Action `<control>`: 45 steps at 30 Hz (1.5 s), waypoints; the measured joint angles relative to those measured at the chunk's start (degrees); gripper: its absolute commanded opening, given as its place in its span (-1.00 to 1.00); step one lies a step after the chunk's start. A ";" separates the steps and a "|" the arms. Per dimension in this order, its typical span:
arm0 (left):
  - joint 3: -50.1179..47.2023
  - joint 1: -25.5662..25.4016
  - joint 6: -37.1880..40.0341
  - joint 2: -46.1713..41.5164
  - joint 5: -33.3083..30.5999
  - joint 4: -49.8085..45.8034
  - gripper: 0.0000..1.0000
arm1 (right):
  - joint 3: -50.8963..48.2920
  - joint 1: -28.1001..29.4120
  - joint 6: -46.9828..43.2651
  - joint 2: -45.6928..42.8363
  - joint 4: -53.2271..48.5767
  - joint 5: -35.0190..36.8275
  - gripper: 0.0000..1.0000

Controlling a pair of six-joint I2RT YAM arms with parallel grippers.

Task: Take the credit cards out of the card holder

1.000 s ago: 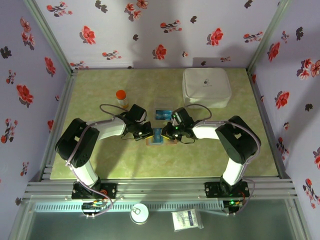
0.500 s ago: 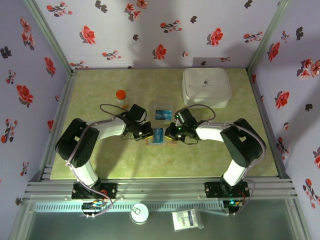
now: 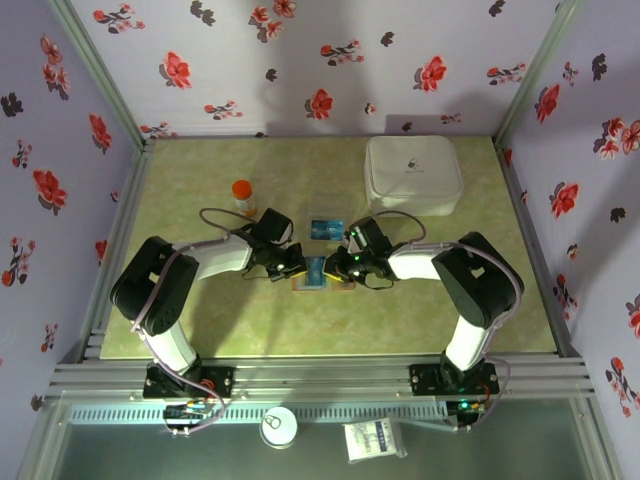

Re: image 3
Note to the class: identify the brown leather card holder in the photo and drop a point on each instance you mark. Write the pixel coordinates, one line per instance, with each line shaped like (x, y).
(342, 287)

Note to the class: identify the blue credit card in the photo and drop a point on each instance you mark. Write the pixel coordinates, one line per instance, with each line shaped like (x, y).
(327, 230)

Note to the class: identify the clear plastic card tray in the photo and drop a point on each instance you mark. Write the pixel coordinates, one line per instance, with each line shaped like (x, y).
(327, 210)

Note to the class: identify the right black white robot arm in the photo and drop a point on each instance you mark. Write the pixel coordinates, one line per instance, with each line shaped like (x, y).
(480, 280)

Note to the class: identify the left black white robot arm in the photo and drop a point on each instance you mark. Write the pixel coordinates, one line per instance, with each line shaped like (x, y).
(155, 290)

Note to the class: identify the orange pill bottle red cap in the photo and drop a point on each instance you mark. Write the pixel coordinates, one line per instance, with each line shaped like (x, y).
(244, 197)

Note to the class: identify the white zip pouch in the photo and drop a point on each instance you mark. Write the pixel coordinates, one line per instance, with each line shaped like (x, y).
(412, 175)

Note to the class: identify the white tin can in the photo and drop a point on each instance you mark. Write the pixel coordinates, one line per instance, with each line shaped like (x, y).
(278, 427)

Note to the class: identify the white plastic packet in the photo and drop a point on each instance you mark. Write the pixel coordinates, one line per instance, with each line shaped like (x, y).
(372, 440)

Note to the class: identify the small circuit board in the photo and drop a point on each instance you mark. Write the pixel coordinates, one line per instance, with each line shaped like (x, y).
(185, 412)
(465, 407)

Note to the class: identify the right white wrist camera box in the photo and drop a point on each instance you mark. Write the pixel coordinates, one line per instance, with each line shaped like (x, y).
(354, 242)

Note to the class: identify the aluminium front frame rail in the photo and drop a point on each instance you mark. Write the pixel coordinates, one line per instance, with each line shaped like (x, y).
(320, 375)

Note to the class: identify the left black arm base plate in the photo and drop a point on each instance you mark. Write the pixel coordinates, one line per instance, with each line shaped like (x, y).
(220, 382)

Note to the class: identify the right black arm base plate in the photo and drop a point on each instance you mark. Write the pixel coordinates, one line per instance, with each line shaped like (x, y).
(425, 380)

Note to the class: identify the aluminium side rail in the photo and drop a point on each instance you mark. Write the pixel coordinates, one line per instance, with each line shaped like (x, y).
(511, 175)
(131, 190)

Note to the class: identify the aluminium corner post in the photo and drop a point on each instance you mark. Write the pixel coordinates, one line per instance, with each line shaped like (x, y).
(538, 67)
(104, 75)

